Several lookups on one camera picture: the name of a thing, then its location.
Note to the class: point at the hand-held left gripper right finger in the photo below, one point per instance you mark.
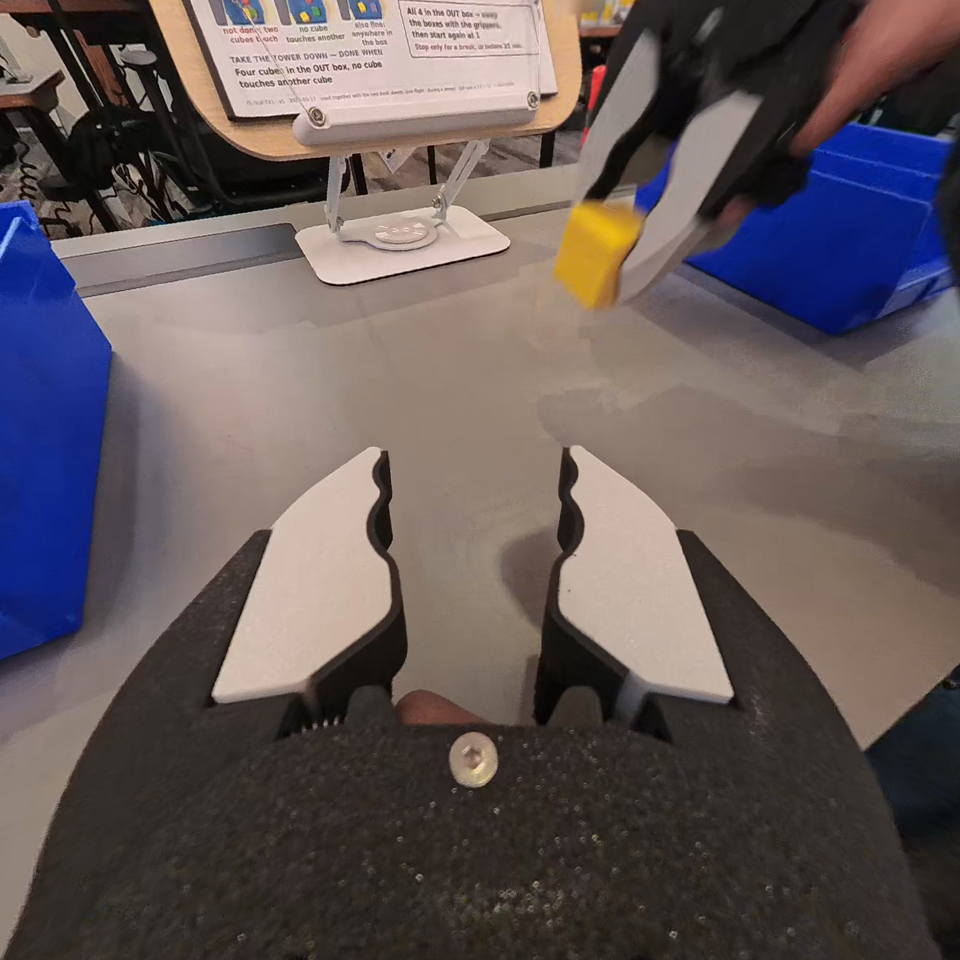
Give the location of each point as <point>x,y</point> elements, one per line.
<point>637,592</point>

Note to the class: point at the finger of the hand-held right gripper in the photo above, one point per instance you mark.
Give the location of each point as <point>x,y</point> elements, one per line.
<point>697,172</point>
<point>619,112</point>

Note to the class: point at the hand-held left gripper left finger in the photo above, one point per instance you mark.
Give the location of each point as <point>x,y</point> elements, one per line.
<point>315,585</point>

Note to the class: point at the yellow cube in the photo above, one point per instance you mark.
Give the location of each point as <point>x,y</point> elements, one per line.
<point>596,251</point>

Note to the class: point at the blue plastic bin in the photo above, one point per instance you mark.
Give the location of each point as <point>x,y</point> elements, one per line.
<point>825,247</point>
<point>45,450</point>

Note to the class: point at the person's right hand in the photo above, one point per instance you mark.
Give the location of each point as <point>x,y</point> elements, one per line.
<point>892,45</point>

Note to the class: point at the printed instruction sheet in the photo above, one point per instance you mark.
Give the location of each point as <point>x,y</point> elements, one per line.
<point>360,60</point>

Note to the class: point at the person's leg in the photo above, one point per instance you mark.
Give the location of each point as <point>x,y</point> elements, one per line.
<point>922,787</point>

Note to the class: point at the wooden board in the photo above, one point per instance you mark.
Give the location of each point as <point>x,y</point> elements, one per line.
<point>262,139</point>

